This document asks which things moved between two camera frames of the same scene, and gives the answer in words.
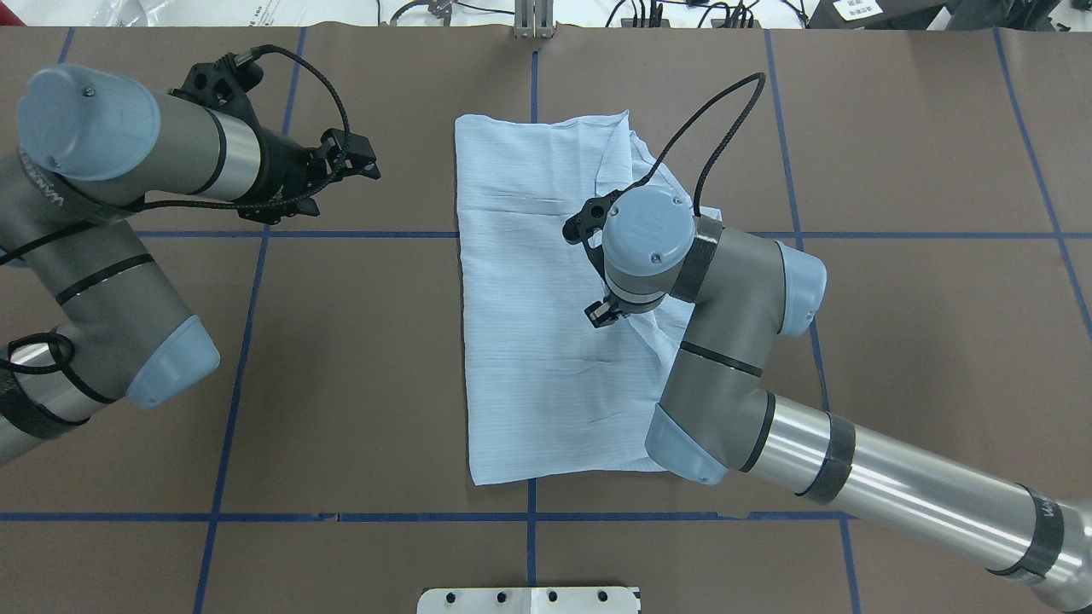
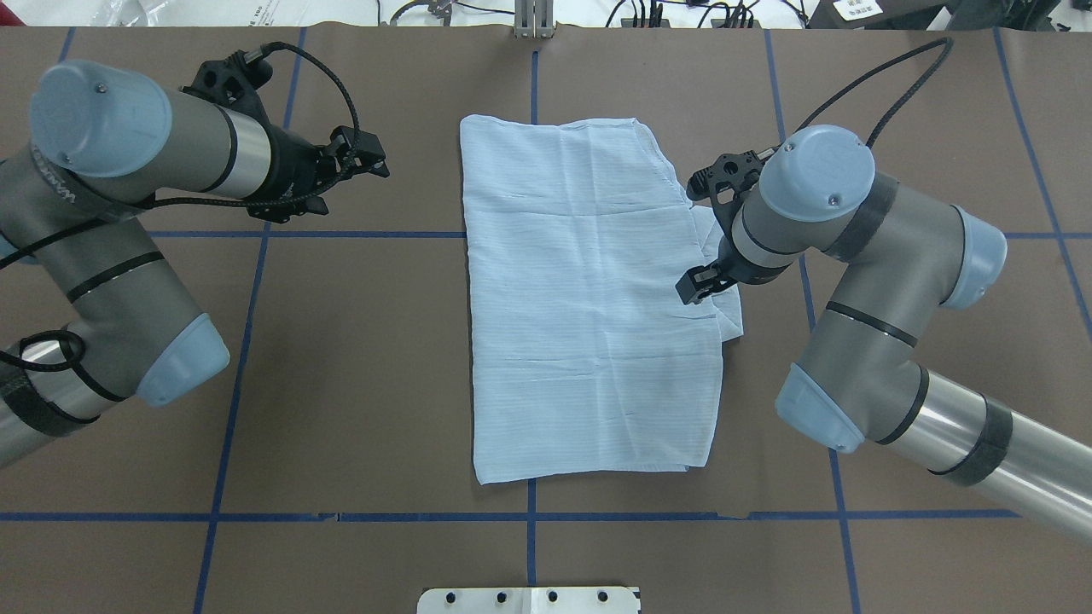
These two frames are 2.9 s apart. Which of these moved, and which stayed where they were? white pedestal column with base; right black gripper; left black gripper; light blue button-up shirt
Moved: right black gripper
Stayed: white pedestal column with base; left black gripper; light blue button-up shirt
